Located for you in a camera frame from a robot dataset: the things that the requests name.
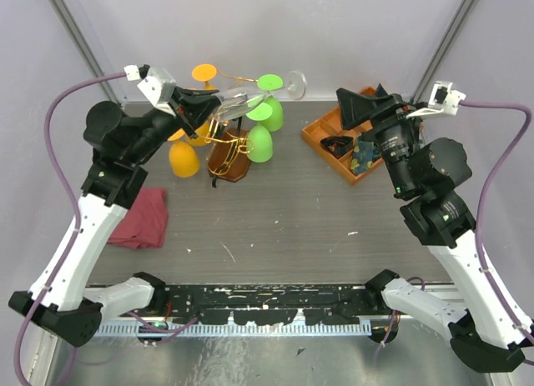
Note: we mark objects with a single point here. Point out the green goblet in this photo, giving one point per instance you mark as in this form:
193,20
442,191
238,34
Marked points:
271,102
259,140

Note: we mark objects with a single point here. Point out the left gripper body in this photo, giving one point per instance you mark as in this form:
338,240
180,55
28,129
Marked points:
175,104

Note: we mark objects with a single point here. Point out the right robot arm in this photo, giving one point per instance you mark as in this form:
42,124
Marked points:
487,331

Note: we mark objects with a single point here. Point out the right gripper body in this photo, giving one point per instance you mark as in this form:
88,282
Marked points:
391,131

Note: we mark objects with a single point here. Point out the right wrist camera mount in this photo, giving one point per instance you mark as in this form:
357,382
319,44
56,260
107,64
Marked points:
444,100

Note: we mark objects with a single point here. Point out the orange goblet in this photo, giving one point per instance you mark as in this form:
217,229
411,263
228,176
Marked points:
205,73
183,160
203,130

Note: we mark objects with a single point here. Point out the black orange folded tie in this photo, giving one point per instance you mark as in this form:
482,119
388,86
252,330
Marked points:
337,146

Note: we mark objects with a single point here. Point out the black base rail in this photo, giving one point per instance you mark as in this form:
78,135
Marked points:
269,304

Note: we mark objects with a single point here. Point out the grey cable duct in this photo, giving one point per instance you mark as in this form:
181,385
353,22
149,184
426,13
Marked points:
298,328

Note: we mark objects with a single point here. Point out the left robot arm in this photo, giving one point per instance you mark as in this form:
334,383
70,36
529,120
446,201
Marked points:
59,302

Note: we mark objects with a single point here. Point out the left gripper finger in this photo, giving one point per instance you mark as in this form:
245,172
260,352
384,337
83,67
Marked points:
204,103
188,124

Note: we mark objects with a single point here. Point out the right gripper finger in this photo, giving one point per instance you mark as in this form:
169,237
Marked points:
357,108
380,93

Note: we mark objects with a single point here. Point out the green goblet front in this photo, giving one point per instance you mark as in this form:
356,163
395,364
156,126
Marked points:
259,140

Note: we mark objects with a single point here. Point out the gold wine glass rack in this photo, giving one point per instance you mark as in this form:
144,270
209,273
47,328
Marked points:
227,160

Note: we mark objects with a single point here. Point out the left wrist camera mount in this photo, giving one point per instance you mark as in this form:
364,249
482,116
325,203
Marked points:
156,84

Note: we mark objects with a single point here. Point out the blue floral folded tie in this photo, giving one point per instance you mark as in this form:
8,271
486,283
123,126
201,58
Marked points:
364,155

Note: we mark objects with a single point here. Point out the wooden compartment tray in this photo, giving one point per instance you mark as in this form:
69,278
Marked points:
329,125

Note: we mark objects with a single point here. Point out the red cloth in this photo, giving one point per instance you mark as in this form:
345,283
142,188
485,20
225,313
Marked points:
145,224

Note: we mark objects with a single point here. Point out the clear wine glass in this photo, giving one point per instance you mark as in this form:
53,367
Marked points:
237,102

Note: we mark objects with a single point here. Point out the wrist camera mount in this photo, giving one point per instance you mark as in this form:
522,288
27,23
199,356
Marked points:
444,100
156,84

